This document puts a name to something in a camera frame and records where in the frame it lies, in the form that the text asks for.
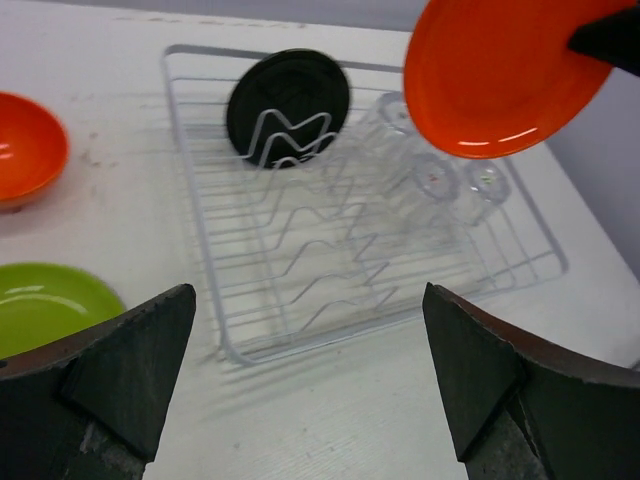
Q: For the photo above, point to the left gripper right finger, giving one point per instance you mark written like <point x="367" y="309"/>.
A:
<point x="521" y="407"/>

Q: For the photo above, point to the clear glass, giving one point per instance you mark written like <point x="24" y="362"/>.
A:
<point x="390" y="119"/>
<point x="425" y="195"/>
<point x="484" y="188"/>

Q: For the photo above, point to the orange bowl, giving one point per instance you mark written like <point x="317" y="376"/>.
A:
<point x="35" y="149"/>

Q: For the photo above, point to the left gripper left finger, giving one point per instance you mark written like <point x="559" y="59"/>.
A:
<point x="93" y="405"/>

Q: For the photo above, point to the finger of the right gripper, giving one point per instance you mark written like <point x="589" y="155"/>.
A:
<point x="613" y="39"/>

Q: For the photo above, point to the clear glass front left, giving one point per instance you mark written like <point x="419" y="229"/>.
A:
<point x="425" y="195"/>

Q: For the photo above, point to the green plate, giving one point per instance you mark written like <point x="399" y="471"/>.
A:
<point x="44" y="302"/>

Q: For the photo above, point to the clear glass front right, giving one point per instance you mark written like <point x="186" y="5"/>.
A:
<point x="484" y="188"/>

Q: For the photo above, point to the clear glass back left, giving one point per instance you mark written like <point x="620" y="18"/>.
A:
<point x="390" y="119"/>

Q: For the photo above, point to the orange plate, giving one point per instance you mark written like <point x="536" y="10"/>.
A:
<point x="486" y="79"/>

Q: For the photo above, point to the white wire dish rack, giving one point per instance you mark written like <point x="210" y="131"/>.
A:
<point x="300" y="258"/>

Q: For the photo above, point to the black plate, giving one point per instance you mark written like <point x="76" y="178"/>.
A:
<point x="287" y="108"/>

